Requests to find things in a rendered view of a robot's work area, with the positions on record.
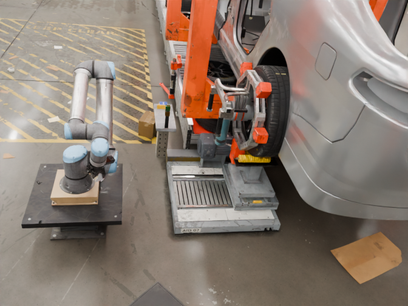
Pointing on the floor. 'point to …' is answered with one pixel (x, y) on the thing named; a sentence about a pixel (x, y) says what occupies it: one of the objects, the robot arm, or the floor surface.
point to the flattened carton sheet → (368, 257)
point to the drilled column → (162, 138)
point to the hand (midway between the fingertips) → (98, 175)
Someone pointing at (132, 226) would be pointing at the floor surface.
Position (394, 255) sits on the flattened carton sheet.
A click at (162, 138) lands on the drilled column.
